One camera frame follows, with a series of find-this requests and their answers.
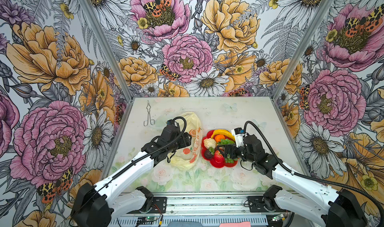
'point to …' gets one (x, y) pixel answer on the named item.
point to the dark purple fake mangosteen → (208, 155)
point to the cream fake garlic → (209, 142)
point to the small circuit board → (148, 218)
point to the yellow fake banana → (223, 132)
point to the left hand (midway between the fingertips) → (185, 142)
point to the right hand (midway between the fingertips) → (223, 151)
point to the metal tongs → (152, 122)
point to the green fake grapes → (228, 141)
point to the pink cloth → (244, 224)
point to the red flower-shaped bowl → (218, 160)
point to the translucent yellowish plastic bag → (187, 156)
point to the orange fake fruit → (218, 137)
